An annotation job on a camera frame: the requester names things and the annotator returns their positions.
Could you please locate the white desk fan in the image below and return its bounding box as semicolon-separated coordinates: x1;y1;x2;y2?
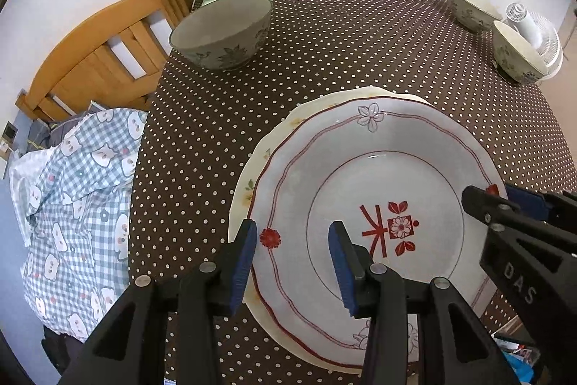
506;2;563;80

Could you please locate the red patterned white plate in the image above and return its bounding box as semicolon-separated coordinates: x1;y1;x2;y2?
246;96;506;367

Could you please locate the beige cabinet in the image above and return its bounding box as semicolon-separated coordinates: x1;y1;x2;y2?
559;0;576;61

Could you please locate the yellow floral plate top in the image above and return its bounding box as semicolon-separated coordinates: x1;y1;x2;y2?
228;86;423;375

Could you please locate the floral bowl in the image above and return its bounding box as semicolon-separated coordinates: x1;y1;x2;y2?
449;0;502;33
492;21;548;85
169;0;273;70

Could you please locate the wooden chair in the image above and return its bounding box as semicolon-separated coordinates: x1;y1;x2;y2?
16;0;192;120

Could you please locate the blue checkered cloth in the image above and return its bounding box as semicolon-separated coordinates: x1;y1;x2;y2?
9;108;147;341

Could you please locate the brown polka dot tablecloth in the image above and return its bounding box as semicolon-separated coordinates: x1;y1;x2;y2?
127;0;577;385

